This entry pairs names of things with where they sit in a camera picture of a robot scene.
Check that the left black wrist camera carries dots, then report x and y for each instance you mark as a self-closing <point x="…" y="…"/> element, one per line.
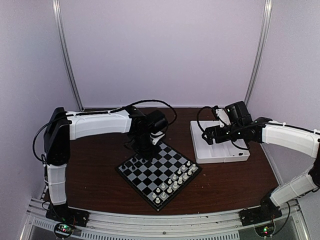
<point x="156" y="121"/>

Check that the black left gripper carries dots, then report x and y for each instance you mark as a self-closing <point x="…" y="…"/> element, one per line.
<point x="148" y="155"/>

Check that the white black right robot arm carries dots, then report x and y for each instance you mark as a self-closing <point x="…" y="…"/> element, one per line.
<point x="284" y="140"/>

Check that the black white chessboard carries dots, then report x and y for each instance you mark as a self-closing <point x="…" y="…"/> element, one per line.
<point x="150" y="170"/>

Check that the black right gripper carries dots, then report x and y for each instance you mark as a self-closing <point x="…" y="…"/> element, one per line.
<point x="209" y="130"/>

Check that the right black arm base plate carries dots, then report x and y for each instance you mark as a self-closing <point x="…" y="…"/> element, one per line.
<point x="267" y="211"/>

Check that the right aluminium frame post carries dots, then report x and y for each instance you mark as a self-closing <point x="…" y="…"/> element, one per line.
<point x="263" y="36"/>

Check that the left aluminium frame post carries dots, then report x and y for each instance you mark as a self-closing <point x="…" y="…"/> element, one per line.
<point x="66" y="57"/>

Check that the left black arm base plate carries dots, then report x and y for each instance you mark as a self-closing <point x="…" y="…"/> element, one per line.
<point x="63" y="213"/>

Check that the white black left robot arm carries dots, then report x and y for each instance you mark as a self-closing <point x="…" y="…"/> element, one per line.
<point x="143" y="132"/>

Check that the white plastic divided tray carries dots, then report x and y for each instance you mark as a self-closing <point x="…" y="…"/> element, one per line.
<point x="224" y="152"/>

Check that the aluminium frame post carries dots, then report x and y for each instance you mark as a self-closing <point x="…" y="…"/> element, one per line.
<point x="263" y="36"/>
<point x="66" y="57"/>

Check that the front aluminium rail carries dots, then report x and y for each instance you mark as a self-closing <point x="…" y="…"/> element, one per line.
<point x="225" y="225"/>

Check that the white chess piece row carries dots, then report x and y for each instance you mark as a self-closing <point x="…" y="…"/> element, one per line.
<point x="169" y="184"/>

